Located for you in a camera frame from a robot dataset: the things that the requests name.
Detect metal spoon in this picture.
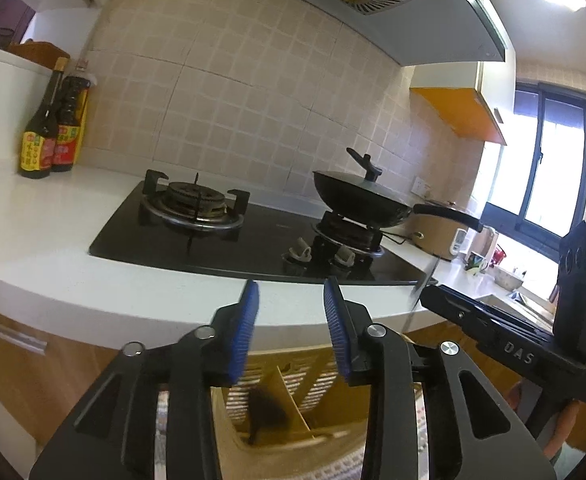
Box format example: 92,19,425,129
405,257,441,333

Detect wooden board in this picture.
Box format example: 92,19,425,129
7,40,71,68

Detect black wok lid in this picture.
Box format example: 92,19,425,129
313,147,414,206

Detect beige rice cooker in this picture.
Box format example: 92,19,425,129
405,200,469,261

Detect silver cabinet handle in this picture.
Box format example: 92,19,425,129
0,317,48,353

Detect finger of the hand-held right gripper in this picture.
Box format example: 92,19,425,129
439,284,557,342
419,285,505,349

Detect stove burner grate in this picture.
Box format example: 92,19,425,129
140,170,251,241
313,210,386,261

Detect wide dark sauce bottle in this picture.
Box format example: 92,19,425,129
52,74,92,173

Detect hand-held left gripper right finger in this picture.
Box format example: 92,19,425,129
323,276,556,480

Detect steel sink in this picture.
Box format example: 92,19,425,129
478,287,559,328

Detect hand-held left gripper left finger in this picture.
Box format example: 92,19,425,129
29,279,261,480

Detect black glass gas stove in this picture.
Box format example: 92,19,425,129
89,180,439,286

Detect striped cloth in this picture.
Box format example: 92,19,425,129
153,385,431,480

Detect person's right hand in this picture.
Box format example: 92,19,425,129
504,380,584,466

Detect tall dark sauce bottle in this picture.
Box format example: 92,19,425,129
19,57,70,179

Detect beige utensil holder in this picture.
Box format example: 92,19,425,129
208,334,426,480

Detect orange bottomed wall cabinet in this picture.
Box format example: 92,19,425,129
409,60,516,147

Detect black wok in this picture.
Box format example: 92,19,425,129
314,180,484,233

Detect white kettle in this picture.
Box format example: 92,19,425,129
480,225,500,261

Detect wooden base cabinet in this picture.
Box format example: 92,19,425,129
0,300,529,446

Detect dark framed window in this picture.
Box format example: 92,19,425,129
480,80,586,248

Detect grey range hood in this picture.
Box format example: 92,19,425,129
210,0,509,66

